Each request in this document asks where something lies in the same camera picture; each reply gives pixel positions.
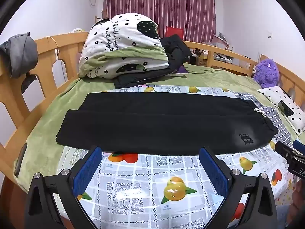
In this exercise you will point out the grey garment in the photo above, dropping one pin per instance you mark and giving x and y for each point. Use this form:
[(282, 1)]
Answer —
[(21, 52)]

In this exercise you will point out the grey checkered cloth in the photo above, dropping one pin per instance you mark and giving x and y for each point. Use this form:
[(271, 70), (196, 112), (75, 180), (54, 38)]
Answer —
[(269, 114)]

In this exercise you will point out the purple plush toy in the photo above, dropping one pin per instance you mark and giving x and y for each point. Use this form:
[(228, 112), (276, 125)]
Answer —
[(265, 71)]

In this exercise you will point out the white wall switch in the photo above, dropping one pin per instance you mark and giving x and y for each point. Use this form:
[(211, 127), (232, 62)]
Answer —
[(269, 34)]

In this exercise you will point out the white floral pillow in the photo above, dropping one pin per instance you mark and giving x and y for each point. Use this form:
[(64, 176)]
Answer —
[(283, 105)]

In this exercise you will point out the red patterned curtain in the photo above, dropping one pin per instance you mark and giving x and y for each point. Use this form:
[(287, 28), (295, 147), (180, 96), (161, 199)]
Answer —
[(162, 4)]

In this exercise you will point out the person's leg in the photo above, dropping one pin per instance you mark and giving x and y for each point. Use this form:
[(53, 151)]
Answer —
[(284, 217)]

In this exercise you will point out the purple cloth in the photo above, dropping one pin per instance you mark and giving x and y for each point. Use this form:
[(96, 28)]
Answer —
[(182, 70)]

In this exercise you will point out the cardboard box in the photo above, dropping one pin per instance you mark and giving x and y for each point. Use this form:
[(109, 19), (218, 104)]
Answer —
[(201, 60)]

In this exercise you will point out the fruit print plastic sheet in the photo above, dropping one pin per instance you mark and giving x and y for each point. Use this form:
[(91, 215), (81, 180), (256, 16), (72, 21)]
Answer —
[(147, 171)]

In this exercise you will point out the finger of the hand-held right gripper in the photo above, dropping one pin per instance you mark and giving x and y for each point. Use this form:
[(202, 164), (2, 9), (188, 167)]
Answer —
[(299, 145), (284, 149)]

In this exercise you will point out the wooden bed frame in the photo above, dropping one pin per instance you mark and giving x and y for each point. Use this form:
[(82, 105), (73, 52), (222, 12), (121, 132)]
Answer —
[(14, 100)]

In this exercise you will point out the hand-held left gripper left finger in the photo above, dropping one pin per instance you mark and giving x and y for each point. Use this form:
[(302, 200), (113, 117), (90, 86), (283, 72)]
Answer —
[(87, 169)]

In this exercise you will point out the person's right hand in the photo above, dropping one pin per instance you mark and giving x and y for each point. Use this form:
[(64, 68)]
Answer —
[(297, 193)]

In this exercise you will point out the black pants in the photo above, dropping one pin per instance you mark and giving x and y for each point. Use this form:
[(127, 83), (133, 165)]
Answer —
[(154, 124)]

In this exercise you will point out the black jacket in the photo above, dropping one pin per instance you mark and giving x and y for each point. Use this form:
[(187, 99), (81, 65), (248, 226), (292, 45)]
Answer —
[(176, 50)]

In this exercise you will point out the white floral folded quilt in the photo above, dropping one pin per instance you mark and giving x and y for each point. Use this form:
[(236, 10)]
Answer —
[(114, 40)]

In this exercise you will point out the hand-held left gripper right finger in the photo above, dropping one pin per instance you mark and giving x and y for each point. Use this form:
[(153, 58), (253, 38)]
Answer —
[(213, 171)]

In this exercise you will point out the green blanket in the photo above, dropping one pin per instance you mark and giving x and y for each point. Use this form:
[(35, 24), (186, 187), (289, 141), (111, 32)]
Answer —
[(47, 128)]

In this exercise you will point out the red chair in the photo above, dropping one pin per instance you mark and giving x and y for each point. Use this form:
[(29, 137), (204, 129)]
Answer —
[(175, 32)]

